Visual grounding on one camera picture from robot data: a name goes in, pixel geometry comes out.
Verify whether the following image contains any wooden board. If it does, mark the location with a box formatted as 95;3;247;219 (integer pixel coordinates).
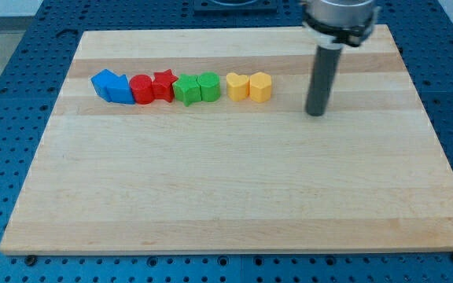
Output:
0;24;453;255

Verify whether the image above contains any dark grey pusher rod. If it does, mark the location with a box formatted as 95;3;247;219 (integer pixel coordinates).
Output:
305;45;343;116

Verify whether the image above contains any green cylinder block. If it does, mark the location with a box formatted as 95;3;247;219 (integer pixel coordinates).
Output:
197;72;221;102

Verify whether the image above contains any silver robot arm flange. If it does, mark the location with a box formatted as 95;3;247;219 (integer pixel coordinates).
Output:
302;0;381;50

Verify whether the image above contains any green star block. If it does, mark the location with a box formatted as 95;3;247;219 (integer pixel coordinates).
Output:
172;74;202;107

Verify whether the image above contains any red cylinder block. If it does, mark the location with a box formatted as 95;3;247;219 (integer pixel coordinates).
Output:
129;75;155;105

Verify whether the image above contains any blue cube block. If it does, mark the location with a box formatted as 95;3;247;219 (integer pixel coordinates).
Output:
90;69;118;102

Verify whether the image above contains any yellow hexagon block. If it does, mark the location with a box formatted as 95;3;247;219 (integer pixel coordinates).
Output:
249;72;272;103

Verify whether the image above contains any blue pentagon block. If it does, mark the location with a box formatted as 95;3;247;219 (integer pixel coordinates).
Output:
106;75;135;105

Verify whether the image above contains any red star block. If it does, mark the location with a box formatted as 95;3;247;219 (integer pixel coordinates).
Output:
152;69;178;102

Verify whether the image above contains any yellow heart block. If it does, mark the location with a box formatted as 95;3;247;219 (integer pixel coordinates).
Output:
226;72;249;101

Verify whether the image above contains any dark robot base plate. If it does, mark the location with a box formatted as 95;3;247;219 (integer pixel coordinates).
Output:
192;0;279;13

